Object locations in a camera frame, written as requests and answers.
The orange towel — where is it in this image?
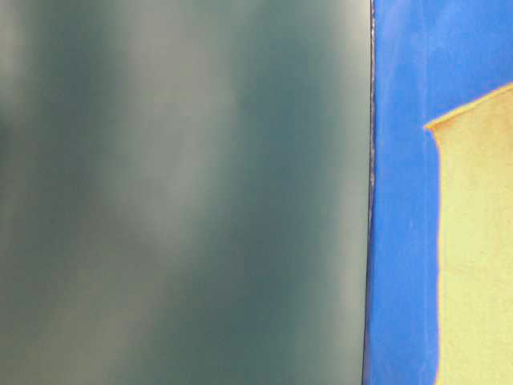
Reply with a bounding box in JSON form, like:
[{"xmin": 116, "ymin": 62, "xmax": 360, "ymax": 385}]
[{"xmin": 428, "ymin": 85, "xmax": 512, "ymax": 384}]

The blue table cloth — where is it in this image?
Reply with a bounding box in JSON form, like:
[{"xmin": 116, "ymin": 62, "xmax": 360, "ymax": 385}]
[{"xmin": 363, "ymin": 1, "xmax": 512, "ymax": 384}]

